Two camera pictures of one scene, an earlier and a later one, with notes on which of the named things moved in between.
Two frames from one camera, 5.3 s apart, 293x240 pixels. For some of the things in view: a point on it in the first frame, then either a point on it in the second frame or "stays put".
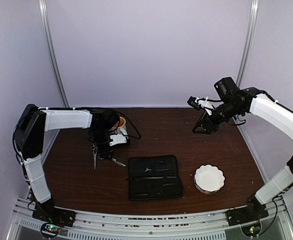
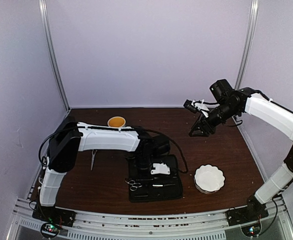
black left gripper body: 101,148 → 142,162
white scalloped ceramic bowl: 208,179 stays put
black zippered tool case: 153,177 stays put
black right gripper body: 214,125 stays put
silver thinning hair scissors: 109,156 → 134,185
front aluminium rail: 207,226 stays put
